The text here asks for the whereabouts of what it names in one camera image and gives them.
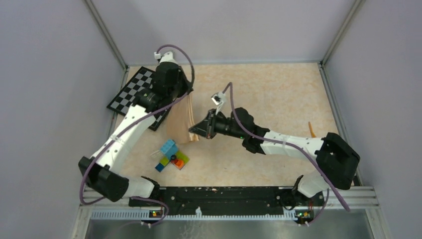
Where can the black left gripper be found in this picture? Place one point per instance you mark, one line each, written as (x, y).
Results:
(188, 87)

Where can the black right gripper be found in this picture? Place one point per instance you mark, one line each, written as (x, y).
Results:
(207, 128)

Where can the orange cloth napkin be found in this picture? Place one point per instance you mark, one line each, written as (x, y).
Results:
(179, 120)

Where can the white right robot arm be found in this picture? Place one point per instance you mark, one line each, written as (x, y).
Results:
(335, 161)

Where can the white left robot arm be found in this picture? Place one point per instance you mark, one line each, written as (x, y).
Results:
(101, 171)

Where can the colourful toy block pile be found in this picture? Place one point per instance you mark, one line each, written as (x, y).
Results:
(169, 153)

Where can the black white checkerboard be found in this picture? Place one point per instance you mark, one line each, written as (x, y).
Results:
(124, 98)

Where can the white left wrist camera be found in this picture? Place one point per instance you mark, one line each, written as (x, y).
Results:
(166, 57)

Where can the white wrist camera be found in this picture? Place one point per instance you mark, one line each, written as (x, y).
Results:
(219, 100)
(166, 57)

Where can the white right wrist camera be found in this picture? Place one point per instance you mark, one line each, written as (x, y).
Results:
(219, 100)

